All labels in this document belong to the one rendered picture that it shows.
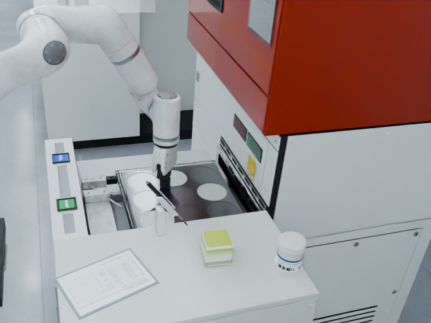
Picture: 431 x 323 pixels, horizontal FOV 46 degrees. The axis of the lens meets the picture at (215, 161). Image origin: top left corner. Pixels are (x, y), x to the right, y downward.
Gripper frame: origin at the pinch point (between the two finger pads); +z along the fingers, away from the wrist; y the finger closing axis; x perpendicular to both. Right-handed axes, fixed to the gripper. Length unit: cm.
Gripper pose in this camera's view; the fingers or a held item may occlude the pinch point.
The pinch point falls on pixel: (165, 181)
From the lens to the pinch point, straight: 171.0
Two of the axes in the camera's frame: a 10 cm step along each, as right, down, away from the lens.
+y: -3.6, 4.6, -8.1
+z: -0.7, 8.6, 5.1
